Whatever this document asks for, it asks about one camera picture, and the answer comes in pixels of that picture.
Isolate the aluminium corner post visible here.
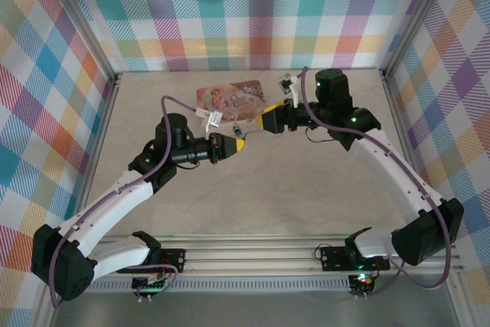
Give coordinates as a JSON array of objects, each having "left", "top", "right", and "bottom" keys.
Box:
[
  {"left": 378, "top": 0, "right": 460, "bottom": 80},
  {"left": 38, "top": 0, "right": 123, "bottom": 87}
]

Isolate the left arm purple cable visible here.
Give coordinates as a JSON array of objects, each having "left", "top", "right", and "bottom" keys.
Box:
[{"left": 50, "top": 95, "right": 202, "bottom": 309}]

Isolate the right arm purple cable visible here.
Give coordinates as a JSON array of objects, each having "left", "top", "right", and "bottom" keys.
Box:
[{"left": 300, "top": 66, "right": 451, "bottom": 299}]

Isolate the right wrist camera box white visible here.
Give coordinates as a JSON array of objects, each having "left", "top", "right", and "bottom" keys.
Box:
[{"left": 276, "top": 72, "right": 302, "bottom": 109}]

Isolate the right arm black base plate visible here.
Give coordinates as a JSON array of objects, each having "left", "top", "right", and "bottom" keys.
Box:
[{"left": 319, "top": 245, "right": 391, "bottom": 271}]

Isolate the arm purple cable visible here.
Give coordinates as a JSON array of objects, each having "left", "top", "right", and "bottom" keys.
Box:
[
  {"left": 50, "top": 95, "right": 202, "bottom": 309},
  {"left": 300, "top": 66, "right": 451, "bottom": 299}
]

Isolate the slotted grey cable duct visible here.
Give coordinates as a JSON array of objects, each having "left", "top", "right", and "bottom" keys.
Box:
[{"left": 86, "top": 279, "right": 353, "bottom": 293}]

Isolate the aluminium side rail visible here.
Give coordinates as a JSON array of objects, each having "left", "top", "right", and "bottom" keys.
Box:
[
  {"left": 378, "top": 69, "right": 441, "bottom": 205},
  {"left": 68, "top": 72, "right": 123, "bottom": 228}
]

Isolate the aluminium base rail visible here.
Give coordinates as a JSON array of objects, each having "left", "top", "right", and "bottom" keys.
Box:
[{"left": 91, "top": 233, "right": 465, "bottom": 277}]

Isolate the floral printed pink box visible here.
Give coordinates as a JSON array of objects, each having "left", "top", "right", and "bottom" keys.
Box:
[{"left": 195, "top": 79, "right": 279, "bottom": 135}]

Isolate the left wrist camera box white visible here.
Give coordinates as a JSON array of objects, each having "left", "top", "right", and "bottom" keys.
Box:
[{"left": 194, "top": 106, "right": 224, "bottom": 139}]

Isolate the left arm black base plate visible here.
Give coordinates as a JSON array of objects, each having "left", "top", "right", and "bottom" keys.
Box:
[{"left": 156, "top": 249, "right": 187, "bottom": 273}]

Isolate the grey metal panel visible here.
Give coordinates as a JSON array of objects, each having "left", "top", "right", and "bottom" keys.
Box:
[{"left": 49, "top": 273, "right": 460, "bottom": 327}]

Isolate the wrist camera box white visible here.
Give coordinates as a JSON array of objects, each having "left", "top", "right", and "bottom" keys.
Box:
[
  {"left": 276, "top": 72, "right": 302, "bottom": 109},
  {"left": 194, "top": 106, "right": 224, "bottom": 139}
]

